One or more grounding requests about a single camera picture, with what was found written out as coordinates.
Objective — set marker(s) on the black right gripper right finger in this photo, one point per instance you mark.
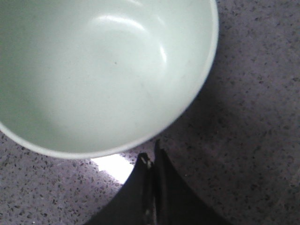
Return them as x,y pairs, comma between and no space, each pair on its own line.
176,202

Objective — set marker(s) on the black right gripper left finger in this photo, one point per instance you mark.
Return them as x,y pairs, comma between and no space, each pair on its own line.
134,203

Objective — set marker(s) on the green plastic bowl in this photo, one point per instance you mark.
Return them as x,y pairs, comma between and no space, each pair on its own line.
89,78

